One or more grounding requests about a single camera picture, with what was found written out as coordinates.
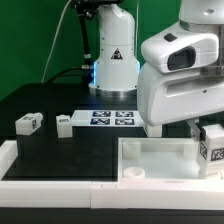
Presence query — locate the black cable bundle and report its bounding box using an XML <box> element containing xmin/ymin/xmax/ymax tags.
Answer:
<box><xmin>46</xmin><ymin>4</ymin><xmax>95</xmax><ymax>84</ymax></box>

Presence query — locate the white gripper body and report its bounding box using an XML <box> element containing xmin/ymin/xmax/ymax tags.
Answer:
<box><xmin>137</xmin><ymin>63</ymin><xmax>224</xmax><ymax>126</ymax></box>

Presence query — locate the white u-shaped fence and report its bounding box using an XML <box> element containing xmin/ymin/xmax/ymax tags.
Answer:
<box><xmin>0</xmin><ymin>141</ymin><xmax>224</xmax><ymax>210</ymax></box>

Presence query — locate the white square table top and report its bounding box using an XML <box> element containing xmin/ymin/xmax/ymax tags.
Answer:
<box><xmin>117</xmin><ymin>136</ymin><xmax>224</xmax><ymax>183</ymax></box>

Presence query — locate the white cable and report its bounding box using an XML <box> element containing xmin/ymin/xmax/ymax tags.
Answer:
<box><xmin>40</xmin><ymin>0</ymin><xmax>73</xmax><ymax>84</ymax></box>

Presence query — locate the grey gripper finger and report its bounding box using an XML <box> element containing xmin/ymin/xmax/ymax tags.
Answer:
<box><xmin>187</xmin><ymin>118</ymin><xmax>205</xmax><ymax>142</ymax></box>

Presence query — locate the white plate with tags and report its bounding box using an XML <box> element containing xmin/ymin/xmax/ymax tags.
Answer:
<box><xmin>71</xmin><ymin>110</ymin><xmax>144</xmax><ymax>127</ymax></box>

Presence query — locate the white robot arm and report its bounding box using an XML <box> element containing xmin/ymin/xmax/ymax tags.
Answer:
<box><xmin>81</xmin><ymin>0</ymin><xmax>224</xmax><ymax>140</ymax></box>

